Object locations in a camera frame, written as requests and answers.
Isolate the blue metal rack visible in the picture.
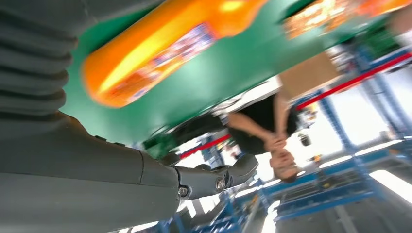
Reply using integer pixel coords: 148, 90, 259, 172
193, 42, 412, 233

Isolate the yellow tape mat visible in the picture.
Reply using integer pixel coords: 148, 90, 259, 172
282, 0, 412, 40

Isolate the brown cardboard box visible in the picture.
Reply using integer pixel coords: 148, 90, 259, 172
277, 52, 343, 101

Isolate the person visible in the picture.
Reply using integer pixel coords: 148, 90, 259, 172
225, 93, 305, 184

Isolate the red barrier bar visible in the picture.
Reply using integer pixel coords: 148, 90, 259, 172
178, 52, 412, 161

